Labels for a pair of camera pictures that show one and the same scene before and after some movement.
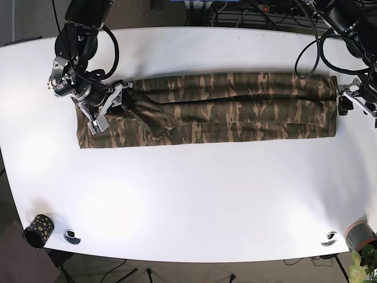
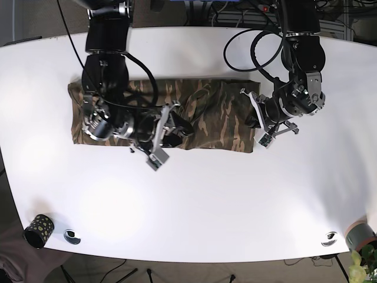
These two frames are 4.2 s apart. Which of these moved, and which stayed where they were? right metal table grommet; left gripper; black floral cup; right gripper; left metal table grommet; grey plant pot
Moved: left gripper; right gripper
Stayed: black floral cup; grey plant pot; left metal table grommet; right metal table grommet
